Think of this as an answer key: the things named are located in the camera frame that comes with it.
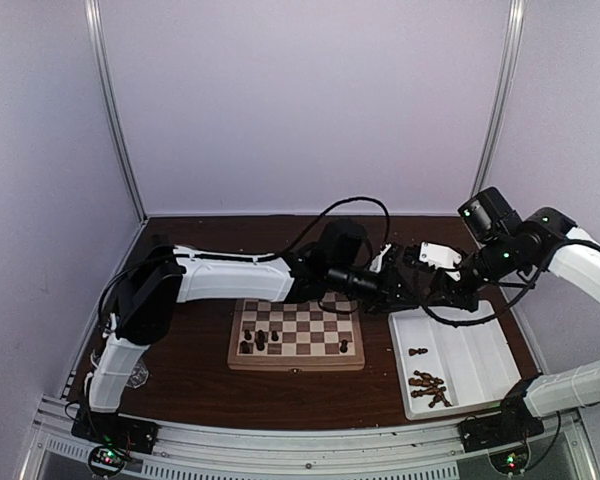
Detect brown chess pieces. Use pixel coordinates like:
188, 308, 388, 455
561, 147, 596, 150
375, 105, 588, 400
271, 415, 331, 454
408, 348, 429, 357

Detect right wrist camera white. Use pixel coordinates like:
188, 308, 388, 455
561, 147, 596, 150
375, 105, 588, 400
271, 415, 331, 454
403, 242, 463, 282

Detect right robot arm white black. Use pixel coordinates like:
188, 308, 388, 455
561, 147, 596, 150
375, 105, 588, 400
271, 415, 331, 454
417, 187, 600, 442

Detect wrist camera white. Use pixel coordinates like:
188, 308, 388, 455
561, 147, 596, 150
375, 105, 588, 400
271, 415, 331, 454
368, 243, 403, 273
403, 242, 463, 282

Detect right aluminium frame post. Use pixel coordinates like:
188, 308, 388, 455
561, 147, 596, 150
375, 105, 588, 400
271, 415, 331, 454
470, 0, 527, 197

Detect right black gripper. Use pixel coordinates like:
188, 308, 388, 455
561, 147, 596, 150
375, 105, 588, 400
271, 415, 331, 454
425, 234, 518, 313

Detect aluminium frame post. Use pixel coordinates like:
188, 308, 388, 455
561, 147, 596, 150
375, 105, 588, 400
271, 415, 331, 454
470, 0, 527, 197
84, 0, 148, 223

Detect left aluminium frame post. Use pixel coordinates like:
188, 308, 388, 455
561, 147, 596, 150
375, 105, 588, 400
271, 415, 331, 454
84, 0, 148, 223

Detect front aluminium rail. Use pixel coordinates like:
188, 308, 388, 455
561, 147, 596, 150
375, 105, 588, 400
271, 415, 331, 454
15, 396, 600, 479

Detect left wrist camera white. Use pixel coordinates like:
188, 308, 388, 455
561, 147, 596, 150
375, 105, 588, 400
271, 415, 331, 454
368, 243, 403, 273

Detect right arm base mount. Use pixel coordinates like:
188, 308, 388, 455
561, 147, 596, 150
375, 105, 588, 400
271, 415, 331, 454
458, 414, 545, 453

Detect wooden chess board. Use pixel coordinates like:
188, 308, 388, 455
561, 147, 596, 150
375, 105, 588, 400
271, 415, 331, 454
227, 292, 365, 372

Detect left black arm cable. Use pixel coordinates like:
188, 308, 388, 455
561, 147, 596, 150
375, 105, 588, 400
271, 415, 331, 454
97, 197, 392, 321

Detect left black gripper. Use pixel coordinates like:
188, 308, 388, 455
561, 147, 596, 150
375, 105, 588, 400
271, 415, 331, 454
330, 262, 424, 316

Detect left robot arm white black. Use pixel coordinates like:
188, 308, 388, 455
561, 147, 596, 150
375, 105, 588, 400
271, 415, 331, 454
74, 219, 418, 444

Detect white plastic compartment tray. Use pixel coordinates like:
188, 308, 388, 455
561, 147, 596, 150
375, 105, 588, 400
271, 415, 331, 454
388, 309, 521, 421

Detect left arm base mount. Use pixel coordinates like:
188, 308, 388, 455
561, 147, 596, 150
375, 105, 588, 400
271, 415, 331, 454
71, 397, 159, 454

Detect clear drinking glass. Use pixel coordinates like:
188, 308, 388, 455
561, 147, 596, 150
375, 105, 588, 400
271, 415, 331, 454
126, 359, 149, 389

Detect brown chess piece pile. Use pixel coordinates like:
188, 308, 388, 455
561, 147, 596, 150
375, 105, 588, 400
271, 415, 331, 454
407, 370, 453, 409

